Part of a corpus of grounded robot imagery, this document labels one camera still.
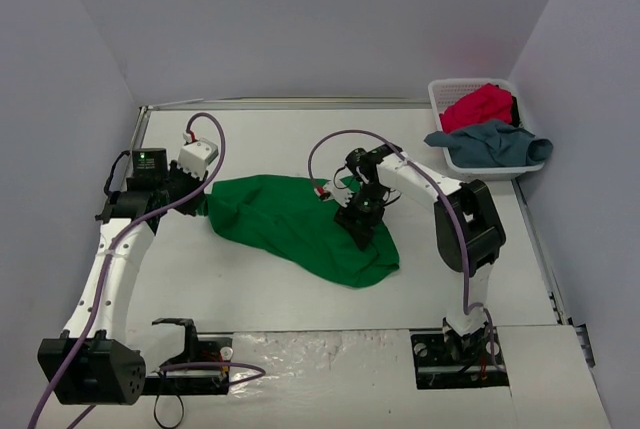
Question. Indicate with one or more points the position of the green t shirt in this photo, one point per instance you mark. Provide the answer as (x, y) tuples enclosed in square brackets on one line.
[(282, 216)]

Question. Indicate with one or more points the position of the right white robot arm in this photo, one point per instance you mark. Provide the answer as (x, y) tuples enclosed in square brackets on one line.
[(469, 232)]

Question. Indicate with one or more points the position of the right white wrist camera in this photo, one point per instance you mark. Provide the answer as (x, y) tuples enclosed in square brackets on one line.
[(331, 192)]

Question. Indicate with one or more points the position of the grey-blue t shirt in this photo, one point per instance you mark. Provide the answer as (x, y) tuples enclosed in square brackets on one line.
[(493, 144)]

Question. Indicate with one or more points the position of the pink-red t shirt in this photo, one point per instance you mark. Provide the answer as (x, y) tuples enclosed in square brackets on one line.
[(480, 106)]

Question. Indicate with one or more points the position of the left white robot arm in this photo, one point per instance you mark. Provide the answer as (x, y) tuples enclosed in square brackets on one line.
[(89, 363)]

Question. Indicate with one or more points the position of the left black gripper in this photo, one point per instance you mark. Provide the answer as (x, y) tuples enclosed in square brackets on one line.
[(187, 194)]

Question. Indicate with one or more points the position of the white perforated plastic basket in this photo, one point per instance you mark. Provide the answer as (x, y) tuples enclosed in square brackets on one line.
[(444, 93)]

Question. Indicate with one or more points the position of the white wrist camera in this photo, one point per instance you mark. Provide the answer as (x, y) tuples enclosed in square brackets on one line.
[(195, 158), (331, 192)]

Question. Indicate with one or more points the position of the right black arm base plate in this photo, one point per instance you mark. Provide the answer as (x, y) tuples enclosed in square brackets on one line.
[(443, 361)]

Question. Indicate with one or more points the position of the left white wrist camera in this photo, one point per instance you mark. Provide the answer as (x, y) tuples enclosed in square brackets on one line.
[(195, 158)]

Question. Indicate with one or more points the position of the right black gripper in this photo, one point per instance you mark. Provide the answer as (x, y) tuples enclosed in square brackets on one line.
[(355, 220)]

